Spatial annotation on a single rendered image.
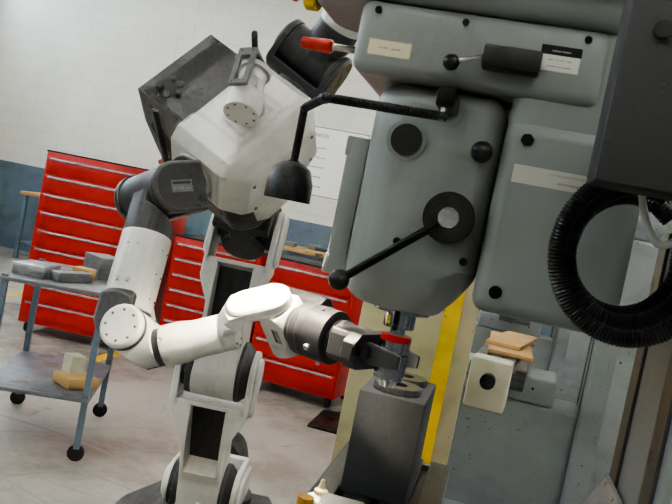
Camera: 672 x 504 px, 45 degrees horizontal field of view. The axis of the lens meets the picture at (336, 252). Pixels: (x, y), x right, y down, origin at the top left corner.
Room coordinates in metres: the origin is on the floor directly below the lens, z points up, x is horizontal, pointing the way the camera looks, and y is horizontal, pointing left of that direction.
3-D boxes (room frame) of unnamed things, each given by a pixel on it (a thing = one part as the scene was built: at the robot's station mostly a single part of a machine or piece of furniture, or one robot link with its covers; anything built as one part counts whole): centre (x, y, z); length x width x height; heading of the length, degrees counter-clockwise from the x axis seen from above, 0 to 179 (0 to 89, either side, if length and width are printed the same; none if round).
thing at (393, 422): (1.52, -0.17, 1.04); 0.22 x 0.12 x 0.20; 168
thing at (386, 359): (1.19, -0.10, 1.23); 0.06 x 0.02 x 0.03; 54
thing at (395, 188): (1.21, -0.12, 1.47); 0.21 x 0.19 x 0.32; 169
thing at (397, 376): (1.21, -0.11, 1.23); 0.05 x 0.05 x 0.06
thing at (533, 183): (1.17, -0.31, 1.47); 0.24 x 0.19 x 0.26; 169
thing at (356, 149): (1.23, -0.01, 1.45); 0.04 x 0.04 x 0.21; 79
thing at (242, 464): (2.05, 0.21, 0.68); 0.21 x 0.20 x 0.13; 178
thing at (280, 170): (1.25, 0.09, 1.47); 0.07 x 0.07 x 0.06
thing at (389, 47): (1.20, -0.16, 1.68); 0.34 x 0.24 x 0.10; 79
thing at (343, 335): (1.26, -0.04, 1.23); 0.13 x 0.12 x 0.10; 144
